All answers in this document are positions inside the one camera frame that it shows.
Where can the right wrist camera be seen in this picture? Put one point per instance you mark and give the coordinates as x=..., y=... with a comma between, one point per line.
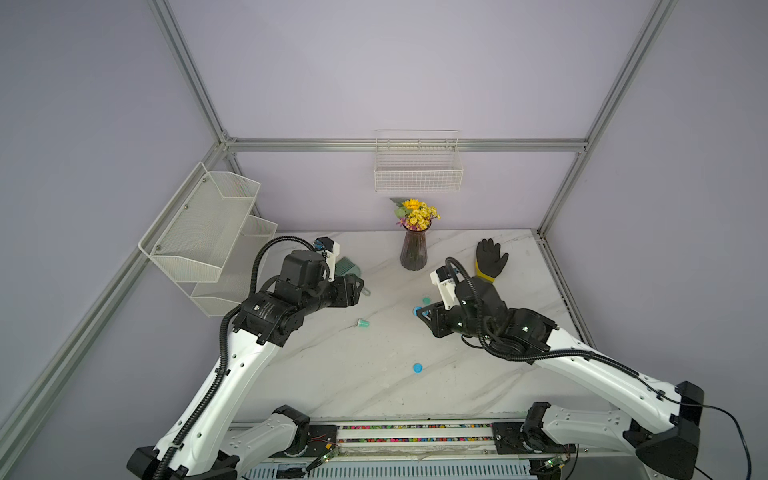
x=443, y=280

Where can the yellow flower bouquet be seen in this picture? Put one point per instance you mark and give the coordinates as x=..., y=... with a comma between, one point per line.
x=414, y=215

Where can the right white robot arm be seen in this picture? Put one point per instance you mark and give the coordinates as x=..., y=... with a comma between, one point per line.
x=656, y=421

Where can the green dustpan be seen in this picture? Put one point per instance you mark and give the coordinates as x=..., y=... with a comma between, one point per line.
x=347, y=268

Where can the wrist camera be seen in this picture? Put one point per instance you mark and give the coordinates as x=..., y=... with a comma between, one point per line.
x=443, y=280
x=330, y=250

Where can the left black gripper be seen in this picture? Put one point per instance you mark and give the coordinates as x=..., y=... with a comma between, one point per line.
x=345, y=289

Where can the dark glass vase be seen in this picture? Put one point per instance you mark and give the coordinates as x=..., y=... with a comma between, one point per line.
x=414, y=254

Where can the black yellow work glove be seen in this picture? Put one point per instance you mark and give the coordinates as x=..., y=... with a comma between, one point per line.
x=490, y=260

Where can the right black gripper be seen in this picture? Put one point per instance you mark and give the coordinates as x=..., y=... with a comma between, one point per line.
x=438, y=326

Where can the lower white mesh shelf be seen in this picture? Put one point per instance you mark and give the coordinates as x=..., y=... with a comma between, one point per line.
x=216, y=299

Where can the white mesh shelf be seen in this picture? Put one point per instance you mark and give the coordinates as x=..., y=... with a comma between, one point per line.
x=216, y=299
x=192, y=239

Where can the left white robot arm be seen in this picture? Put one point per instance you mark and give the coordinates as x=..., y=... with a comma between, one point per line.
x=290, y=279

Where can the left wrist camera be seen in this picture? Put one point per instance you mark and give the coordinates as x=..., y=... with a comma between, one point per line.
x=330, y=250

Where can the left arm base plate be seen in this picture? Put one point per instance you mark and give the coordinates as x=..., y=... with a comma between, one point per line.
x=311, y=441

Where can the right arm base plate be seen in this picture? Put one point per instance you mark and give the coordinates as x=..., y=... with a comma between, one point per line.
x=516, y=438

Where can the upper white mesh shelf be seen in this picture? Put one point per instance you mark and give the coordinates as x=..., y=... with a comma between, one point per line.
x=192, y=239

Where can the white wire wall basket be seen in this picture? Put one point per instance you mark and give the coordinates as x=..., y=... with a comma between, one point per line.
x=417, y=161

